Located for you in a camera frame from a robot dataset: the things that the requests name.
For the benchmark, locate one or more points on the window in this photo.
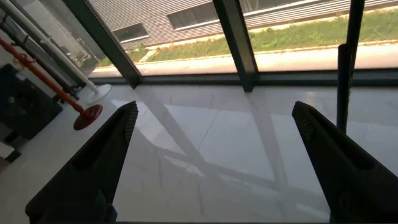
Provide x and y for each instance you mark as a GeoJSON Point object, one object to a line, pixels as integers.
{"type": "Point", "coordinates": [239, 46]}

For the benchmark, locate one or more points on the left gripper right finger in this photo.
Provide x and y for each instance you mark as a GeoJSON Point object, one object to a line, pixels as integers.
{"type": "Point", "coordinates": [351, 180]}

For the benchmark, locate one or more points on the red pole with round base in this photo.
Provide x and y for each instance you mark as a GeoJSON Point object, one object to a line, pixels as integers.
{"type": "Point", "coordinates": [43, 77]}

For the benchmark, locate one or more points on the black box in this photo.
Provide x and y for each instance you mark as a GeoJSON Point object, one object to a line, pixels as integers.
{"type": "Point", "coordinates": [25, 102]}

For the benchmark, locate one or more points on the white pole with round base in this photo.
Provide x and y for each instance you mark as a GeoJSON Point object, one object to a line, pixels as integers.
{"type": "Point", "coordinates": [46, 43]}

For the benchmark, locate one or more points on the black clothes rack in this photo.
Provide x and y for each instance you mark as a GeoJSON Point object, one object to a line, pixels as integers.
{"type": "Point", "coordinates": [343, 93]}

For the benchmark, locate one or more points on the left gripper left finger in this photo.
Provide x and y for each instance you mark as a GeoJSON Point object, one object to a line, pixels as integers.
{"type": "Point", "coordinates": [93, 177]}

